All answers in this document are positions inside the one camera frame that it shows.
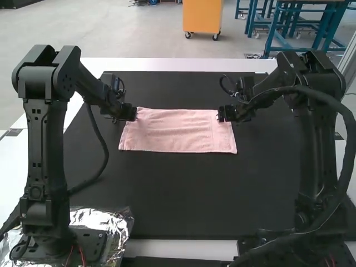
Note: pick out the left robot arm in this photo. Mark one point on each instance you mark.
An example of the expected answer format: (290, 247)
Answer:
(44, 139)

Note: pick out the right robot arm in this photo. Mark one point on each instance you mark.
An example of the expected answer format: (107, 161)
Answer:
(314, 139)

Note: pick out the yellow wheeled cabinet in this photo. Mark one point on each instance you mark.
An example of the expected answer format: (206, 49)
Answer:
(201, 16)

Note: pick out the silver foil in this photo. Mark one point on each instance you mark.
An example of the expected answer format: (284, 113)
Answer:
(97, 219)

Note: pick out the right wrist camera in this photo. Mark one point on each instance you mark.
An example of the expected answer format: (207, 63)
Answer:
(246, 83)

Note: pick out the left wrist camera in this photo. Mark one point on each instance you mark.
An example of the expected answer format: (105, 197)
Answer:
(116, 82)

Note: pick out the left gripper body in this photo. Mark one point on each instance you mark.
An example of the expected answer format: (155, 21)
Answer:
(128, 111)

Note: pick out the blue workbench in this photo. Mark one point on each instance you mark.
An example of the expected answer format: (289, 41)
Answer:
(249, 8)
(281, 25)

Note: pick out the pale towel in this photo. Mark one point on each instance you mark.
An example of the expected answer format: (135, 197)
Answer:
(178, 130)

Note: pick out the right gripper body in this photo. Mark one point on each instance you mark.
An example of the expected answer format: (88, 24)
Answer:
(228, 113)

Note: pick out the black mat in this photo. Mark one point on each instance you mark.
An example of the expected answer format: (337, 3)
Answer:
(180, 189)

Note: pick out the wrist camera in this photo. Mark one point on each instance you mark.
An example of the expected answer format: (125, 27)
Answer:
(116, 82)
(246, 83)

